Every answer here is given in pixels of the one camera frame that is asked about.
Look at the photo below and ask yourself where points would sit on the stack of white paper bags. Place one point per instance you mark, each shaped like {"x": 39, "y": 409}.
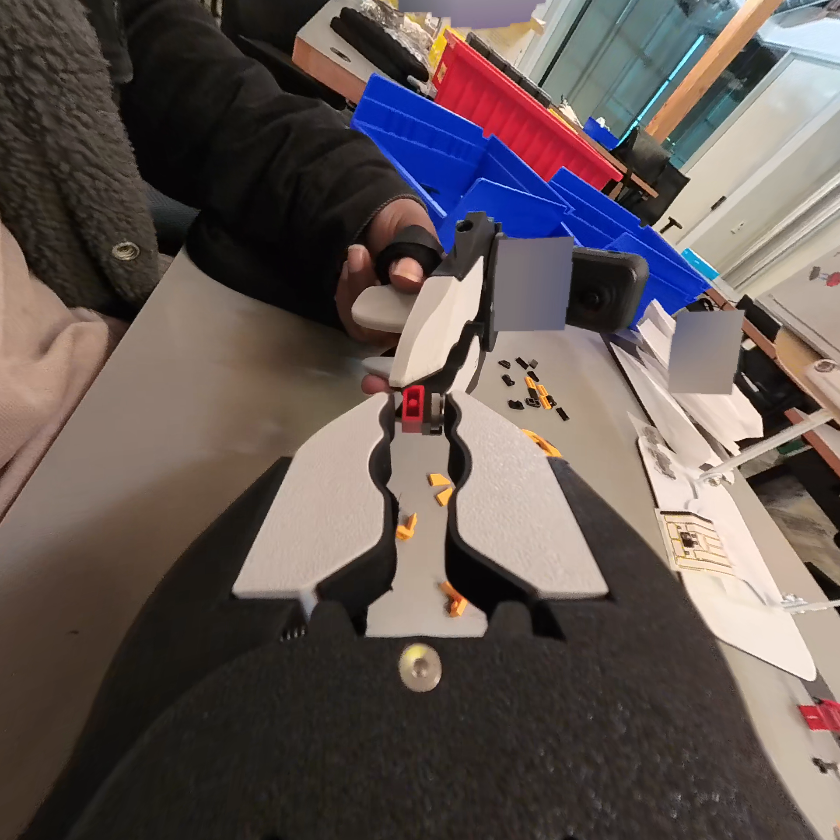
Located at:
{"x": 656, "y": 367}

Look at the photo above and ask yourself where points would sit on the orange lego plate piece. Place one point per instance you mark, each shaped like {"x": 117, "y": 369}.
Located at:
{"x": 453, "y": 600}

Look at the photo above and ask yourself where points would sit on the cluttered wooden desk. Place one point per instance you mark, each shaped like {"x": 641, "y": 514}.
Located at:
{"x": 328, "y": 62}

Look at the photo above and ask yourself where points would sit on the lego instruction booklet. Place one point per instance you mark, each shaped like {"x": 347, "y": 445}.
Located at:
{"x": 807, "y": 295}

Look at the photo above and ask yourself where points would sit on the wooden post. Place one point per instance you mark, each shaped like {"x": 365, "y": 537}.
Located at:
{"x": 715, "y": 65}

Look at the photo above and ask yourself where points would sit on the background wooden desk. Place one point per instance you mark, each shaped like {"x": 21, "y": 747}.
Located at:
{"x": 623, "y": 167}

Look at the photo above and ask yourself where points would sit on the black fleece jacket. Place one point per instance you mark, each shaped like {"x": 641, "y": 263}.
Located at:
{"x": 65, "y": 131}

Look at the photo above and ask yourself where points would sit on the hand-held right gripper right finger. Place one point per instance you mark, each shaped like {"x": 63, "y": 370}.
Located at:
{"x": 525, "y": 518}

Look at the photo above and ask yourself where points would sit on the red plastic bin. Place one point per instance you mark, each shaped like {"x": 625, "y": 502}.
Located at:
{"x": 512, "y": 105}

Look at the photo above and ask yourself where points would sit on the sticker sheet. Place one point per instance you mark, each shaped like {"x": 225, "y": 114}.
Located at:
{"x": 695, "y": 541}

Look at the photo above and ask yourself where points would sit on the red lego brick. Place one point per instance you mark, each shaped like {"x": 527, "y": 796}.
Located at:
{"x": 412, "y": 410}

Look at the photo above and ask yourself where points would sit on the orange lego car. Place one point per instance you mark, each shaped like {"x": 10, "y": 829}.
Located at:
{"x": 541, "y": 443}

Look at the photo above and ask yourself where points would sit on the orange lego bracket piece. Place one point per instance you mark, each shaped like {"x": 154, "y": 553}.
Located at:
{"x": 407, "y": 527}

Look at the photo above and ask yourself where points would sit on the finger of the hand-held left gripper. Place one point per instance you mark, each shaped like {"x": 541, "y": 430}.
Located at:
{"x": 439, "y": 315}
{"x": 471, "y": 354}

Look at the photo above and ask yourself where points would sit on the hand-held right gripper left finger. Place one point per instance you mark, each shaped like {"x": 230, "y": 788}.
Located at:
{"x": 315, "y": 512}

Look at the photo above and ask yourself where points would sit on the white book stand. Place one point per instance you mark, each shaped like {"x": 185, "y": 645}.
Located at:
{"x": 741, "y": 610}

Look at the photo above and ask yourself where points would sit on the pile of small lego parts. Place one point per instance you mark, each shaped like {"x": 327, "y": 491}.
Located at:
{"x": 535, "y": 388}

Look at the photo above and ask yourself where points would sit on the small blue bin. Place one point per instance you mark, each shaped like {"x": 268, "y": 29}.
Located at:
{"x": 600, "y": 134}

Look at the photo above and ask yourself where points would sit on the clear plastic parts bag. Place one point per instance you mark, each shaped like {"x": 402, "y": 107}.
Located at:
{"x": 659, "y": 453}

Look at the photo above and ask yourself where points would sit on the person's left hand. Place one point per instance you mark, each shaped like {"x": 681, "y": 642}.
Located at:
{"x": 358, "y": 275}

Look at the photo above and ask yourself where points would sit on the red lego minifigure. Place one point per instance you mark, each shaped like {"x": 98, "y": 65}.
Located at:
{"x": 820, "y": 715}

